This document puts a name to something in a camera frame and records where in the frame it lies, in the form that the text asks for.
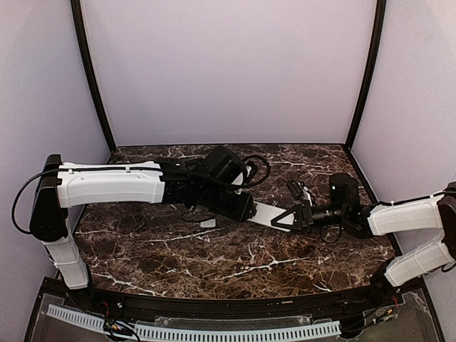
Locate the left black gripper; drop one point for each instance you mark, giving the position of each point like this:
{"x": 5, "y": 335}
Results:
{"x": 244, "y": 207}

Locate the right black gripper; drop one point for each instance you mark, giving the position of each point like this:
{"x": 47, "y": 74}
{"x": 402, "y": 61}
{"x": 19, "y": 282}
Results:
{"x": 304, "y": 216}

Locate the white remote control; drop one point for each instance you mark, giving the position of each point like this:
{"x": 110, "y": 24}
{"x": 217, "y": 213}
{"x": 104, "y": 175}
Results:
{"x": 265, "y": 213}

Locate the white battery cover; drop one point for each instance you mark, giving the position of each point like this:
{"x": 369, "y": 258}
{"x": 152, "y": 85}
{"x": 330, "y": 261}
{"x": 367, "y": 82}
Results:
{"x": 208, "y": 224}

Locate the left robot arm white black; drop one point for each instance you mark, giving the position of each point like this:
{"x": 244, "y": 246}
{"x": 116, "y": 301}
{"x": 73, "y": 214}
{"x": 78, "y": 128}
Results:
{"x": 217, "y": 182}

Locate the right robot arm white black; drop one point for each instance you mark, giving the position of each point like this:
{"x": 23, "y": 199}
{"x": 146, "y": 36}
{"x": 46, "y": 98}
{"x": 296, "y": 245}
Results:
{"x": 435, "y": 211}

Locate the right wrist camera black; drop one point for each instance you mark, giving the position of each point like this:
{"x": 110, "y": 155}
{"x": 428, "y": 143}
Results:
{"x": 296, "y": 190}

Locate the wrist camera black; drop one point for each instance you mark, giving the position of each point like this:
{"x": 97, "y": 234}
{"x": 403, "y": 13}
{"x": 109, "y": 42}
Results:
{"x": 224, "y": 165}
{"x": 296, "y": 190}

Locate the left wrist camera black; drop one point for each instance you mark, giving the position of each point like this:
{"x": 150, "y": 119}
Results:
{"x": 224, "y": 165}

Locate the black curved front rail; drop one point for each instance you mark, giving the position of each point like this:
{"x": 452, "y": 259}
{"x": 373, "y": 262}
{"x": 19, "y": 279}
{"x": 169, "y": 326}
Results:
{"x": 342, "y": 305}

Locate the right white cable duct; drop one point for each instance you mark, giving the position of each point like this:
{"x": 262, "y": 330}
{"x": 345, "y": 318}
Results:
{"x": 298, "y": 333}

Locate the white cable duct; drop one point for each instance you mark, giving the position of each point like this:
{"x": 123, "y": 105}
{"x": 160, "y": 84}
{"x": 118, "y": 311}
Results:
{"x": 76, "y": 318}
{"x": 298, "y": 333}

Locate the left white cable duct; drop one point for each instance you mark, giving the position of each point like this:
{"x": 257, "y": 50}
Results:
{"x": 76, "y": 318}

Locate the right black frame post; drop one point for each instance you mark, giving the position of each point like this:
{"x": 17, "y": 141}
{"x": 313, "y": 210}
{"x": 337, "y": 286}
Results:
{"x": 378, "y": 20}

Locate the black frame post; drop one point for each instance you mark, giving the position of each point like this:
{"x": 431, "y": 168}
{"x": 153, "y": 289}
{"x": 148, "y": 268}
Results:
{"x": 91, "y": 78}
{"x": 378, "y": 20}

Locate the left black frame post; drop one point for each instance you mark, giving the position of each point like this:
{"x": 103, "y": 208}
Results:
{"x": 91, "y": 78}

